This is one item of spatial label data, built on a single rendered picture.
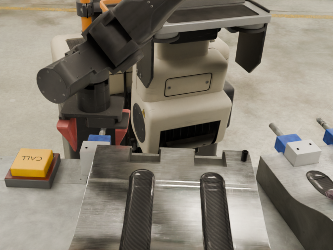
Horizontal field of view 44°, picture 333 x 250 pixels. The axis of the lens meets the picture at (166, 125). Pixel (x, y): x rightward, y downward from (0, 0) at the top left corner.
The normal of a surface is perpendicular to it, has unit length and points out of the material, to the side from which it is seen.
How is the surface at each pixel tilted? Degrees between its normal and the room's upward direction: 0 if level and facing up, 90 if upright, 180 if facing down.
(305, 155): 90
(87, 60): 44
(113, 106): 0
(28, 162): 0
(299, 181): 0
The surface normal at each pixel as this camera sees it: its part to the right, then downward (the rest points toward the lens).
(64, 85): -0.45, 0.47
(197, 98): 0.09, -0.75
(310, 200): -0.08, -0.98
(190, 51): 0.35, 0.64
